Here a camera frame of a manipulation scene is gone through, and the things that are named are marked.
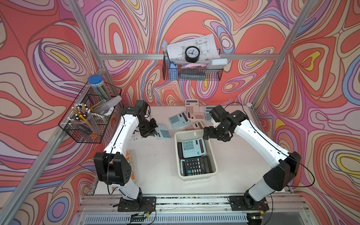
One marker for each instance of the black round clock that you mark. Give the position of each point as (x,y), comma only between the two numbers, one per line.
(192,54)

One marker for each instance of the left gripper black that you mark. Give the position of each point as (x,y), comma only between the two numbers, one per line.
(152,131)

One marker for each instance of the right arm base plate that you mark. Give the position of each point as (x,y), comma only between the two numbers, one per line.
(246,203)

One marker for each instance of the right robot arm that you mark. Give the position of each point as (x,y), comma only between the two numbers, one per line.
(284,164)

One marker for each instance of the white plastic storage box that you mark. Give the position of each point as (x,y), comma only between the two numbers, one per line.
(190,135)

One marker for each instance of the black calculator front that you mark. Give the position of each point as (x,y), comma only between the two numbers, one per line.
(179,150)

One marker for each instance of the black wire basket back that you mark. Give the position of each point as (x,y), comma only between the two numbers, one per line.
(174,72)

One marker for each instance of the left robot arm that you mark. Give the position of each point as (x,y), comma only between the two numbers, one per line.
(111,165)

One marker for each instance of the black wire basket left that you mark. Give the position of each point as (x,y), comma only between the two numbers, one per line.
(89,97)

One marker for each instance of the white paper drawing sheet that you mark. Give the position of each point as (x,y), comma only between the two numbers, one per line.
(206,45)

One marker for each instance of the black calculator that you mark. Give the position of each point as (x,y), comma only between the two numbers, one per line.
(197,166)
(179,150)

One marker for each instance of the pink calculator back top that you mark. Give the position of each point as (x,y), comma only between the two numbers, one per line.
(192,106)

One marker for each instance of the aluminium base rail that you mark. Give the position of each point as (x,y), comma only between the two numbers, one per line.
(196,209)

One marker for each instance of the white stapler in basket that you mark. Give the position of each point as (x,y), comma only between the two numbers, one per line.
(108,106)

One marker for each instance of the light blue calculator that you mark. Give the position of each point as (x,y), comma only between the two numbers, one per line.
(193,148)
(182,167)
(162,133)
(208,116)
(179,120)

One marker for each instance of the pink calculator behind box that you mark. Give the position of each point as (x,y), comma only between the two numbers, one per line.
(194,126)

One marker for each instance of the blue lid pencil jar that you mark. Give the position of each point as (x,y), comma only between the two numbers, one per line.
(98,85)

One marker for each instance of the pink calculator back tilted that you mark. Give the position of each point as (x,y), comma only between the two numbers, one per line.
(195,116)

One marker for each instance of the black wire basket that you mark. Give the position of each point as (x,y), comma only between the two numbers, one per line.
(174,72)
(89,97)

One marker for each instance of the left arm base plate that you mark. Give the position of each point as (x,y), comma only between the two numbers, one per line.
(137,204)

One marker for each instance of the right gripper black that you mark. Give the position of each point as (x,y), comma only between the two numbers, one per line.
(210,129)

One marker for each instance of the clear cup of pencils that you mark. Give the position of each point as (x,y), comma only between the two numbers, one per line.
(82,118)

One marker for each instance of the light blue calculator front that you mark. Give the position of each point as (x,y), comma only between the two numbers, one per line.
(182,167)

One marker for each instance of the white rounded device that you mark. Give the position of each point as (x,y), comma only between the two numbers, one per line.
(218,63)

